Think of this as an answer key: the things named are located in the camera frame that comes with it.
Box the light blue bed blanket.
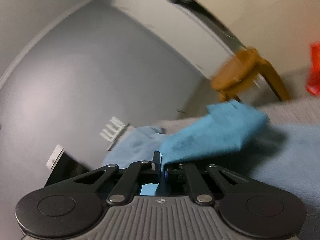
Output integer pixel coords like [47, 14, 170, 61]
[200, 120, 319, 239]

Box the wooden stool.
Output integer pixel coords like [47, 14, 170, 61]
[210, 47, 291, 102]

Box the white wall power strip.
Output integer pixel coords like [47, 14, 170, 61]
[46, 145, 64, 170]

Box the teal blue hooded jacket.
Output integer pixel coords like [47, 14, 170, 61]
[102, 99, 270, 197]

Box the white wifi router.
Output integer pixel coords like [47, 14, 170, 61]
[99, 116, 130, 152]

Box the black television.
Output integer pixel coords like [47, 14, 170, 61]
[45, 151, 90, 186]

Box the white wardrobe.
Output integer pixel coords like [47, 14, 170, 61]
[112, 0, 244, 78]

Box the red object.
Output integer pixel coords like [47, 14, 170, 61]
[306, 42, 320, 96]

